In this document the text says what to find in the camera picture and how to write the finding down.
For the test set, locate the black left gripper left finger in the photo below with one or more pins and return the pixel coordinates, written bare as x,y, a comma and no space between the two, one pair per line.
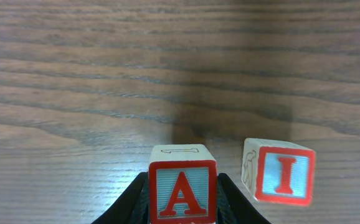
131,207

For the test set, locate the red letter A block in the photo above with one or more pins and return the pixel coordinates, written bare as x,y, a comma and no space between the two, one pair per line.
182,184

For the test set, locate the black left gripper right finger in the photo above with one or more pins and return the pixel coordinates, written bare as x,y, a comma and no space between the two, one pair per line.
232,206

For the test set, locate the red letter I block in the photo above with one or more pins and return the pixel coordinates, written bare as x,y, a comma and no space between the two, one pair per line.
278,171

